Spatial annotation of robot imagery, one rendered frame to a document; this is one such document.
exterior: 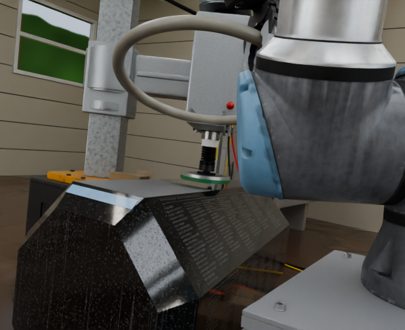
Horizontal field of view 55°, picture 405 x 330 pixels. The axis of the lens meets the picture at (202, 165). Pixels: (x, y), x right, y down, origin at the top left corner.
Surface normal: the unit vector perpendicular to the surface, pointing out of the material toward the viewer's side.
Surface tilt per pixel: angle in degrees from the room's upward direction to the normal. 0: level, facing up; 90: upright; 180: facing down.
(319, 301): 3
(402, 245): 73
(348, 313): 3
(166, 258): 60
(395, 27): 90
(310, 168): 112
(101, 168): 90
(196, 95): 90
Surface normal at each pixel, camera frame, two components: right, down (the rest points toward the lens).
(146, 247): 0.08, -0.44
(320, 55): -0.21, -0.42
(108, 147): -0.03, 0.06
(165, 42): -0.57, -0.01
